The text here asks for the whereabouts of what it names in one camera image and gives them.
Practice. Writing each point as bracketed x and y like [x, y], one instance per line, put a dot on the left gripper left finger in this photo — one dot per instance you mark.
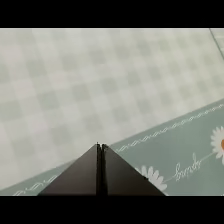
[78, 175]

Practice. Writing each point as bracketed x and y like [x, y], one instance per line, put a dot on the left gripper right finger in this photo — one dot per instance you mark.
[128, 176]

